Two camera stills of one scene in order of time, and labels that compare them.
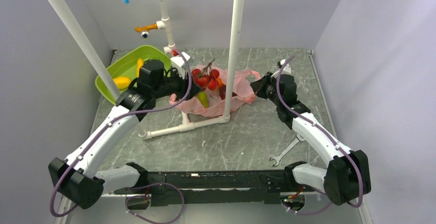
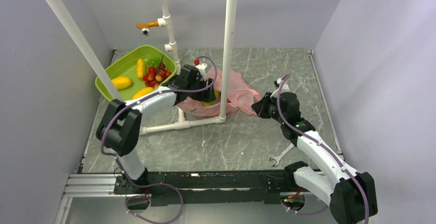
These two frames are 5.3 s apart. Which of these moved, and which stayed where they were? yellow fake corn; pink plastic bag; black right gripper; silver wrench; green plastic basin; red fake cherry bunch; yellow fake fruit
Moved: pink plastic bag; red fake cherry bunch; black right gripper
Stayed: green plastic basin; silver wrench; yellow fake corn; yellow fake fruit
